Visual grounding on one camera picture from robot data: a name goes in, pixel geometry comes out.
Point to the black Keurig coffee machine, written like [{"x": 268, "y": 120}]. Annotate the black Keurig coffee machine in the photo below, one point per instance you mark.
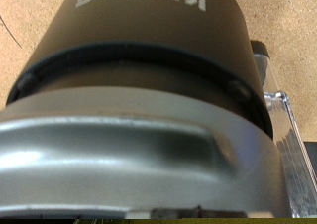
[{"x": 148, "y": 68}]

